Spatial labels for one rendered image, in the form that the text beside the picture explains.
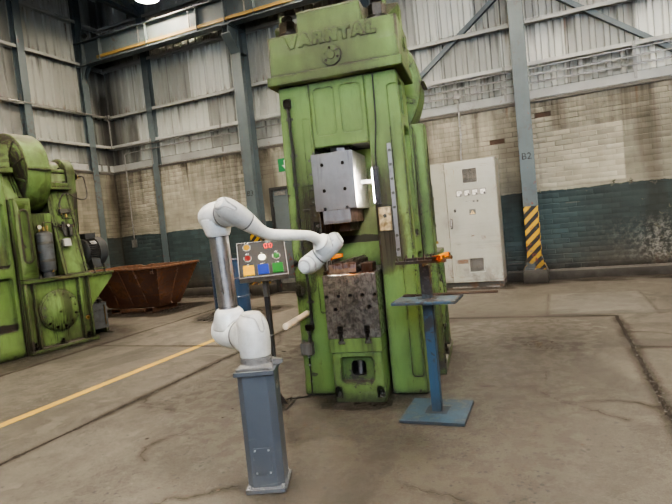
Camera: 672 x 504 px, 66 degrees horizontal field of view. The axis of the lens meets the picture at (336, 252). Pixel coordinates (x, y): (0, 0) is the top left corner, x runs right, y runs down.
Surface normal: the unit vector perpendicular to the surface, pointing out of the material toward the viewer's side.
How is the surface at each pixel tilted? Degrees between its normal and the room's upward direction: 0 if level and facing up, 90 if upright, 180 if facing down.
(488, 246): 90
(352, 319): 90
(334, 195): 90
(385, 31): 90
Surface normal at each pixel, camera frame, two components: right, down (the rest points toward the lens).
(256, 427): -0.05, 0.06
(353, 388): -0.27, 0.07
